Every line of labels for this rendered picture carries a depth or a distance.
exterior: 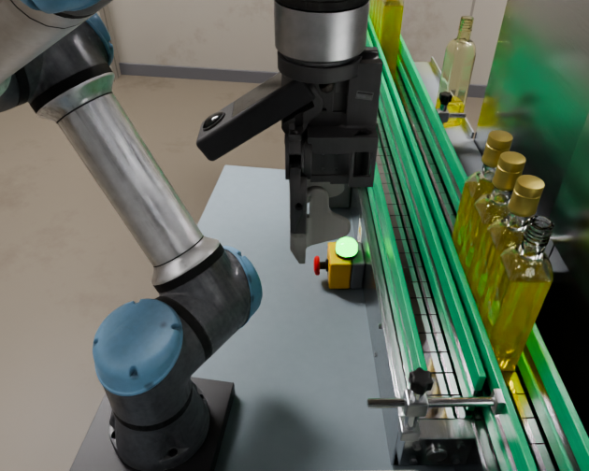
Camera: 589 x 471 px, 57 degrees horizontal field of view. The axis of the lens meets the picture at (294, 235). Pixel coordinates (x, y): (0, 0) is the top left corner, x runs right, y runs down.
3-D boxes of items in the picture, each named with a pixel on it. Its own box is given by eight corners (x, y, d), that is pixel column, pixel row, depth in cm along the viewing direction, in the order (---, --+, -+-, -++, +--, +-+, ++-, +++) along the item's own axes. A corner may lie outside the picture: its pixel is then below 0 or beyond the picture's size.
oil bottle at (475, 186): (482, 288, 94) (514, 185, 80) (450, 288, 94) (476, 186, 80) (474, 265, 98) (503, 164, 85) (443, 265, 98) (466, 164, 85)
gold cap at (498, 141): (509, 167, 80) (517, 141, 77) (484, 167, 80) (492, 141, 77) (502, 155, 82) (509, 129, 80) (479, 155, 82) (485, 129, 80)
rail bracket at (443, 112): (461, 149, 130) (472, 96, 122) (432, 149, 130) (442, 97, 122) (456, 140, 134) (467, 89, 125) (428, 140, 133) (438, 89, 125)
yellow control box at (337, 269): (362, 291, 112) (365, 264, 107) (325, 291, 112) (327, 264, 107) (358, 267, 117) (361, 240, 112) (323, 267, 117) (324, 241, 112)
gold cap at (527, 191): (539, 217, 71) (550, 189, 68) (512, 217, 71) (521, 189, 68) (530, 201, 73) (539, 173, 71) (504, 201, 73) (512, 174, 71)
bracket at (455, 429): (466, 468, 76) (478, 442, 72) (399, 469, 76) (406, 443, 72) (460, 445, 79) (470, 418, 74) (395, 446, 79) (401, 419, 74)
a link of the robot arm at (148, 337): (90, 396, 78) (64, 337, 69) (160, 335, 86) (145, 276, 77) (148, 444, 72) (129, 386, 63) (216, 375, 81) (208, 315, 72)
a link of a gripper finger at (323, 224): (350, 276, 54) (353, 190, 50) (290, 277, 54) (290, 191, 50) (346, 261, 57) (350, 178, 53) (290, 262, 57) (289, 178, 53)
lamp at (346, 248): (358, 260, 108) (359, 248, 106) (336, 260, 108) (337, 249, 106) (356, 245, 111) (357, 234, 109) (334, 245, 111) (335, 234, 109)
